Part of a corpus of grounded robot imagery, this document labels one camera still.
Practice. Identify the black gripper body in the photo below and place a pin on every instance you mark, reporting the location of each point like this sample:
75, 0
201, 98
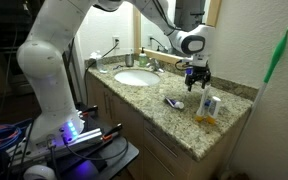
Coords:
199, 71

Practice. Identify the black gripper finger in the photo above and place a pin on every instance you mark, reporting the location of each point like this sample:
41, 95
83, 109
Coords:
189, 84
205, 81

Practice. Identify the small blue object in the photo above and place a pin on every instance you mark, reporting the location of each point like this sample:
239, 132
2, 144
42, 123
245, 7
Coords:
208, 103

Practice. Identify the silver metal cup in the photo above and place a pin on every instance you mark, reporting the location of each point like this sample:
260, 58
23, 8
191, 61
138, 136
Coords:
129, 60

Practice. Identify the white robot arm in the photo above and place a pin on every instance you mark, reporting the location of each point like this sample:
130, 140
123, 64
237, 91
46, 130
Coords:
50, 66

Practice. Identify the purple toothpaste tube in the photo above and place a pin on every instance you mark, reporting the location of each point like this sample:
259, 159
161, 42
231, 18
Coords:
174, 103

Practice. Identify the white lotion tube orange cap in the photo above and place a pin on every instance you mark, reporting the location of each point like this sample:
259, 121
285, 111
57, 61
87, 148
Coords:
203, 105

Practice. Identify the white bottle orange cap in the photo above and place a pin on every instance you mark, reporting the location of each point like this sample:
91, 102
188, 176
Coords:
214, 110

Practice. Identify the chrome sink faucet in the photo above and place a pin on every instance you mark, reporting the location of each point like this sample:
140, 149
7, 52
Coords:
155, 65

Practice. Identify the green soap pump bottle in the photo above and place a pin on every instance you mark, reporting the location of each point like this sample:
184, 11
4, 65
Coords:
143, 60

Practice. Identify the white oval sink basin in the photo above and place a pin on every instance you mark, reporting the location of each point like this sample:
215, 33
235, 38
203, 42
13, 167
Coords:
137, 78

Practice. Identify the wood framed mirror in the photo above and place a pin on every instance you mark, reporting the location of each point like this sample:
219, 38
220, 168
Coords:
214, 13

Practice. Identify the wooden vanity cabinet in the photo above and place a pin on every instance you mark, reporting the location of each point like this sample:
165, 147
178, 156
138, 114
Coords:
124, 116

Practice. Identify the black orange clamp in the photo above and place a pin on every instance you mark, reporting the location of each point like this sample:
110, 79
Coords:
90, 110
112, 131

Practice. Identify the black robot cart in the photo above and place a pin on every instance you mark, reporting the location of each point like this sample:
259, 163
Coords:
117, 155

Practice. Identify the white round device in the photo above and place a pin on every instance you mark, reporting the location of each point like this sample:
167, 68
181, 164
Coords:
39, 173

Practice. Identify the white wall outlet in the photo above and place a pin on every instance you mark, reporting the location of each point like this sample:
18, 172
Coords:
116, 41

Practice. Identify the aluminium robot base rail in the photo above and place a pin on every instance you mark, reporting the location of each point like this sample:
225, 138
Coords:
84, 138

